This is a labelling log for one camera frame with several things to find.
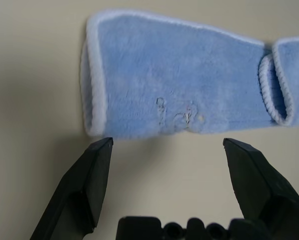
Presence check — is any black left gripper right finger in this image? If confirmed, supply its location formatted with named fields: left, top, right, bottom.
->
left=222, top=137, right=299, bottom=240

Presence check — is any light blue towel white trim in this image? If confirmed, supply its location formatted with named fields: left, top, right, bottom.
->
left=79, top=8, right=299, bottom=141

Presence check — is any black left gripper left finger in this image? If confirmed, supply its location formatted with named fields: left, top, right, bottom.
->
left=29, top=136, right=115, bottom=240

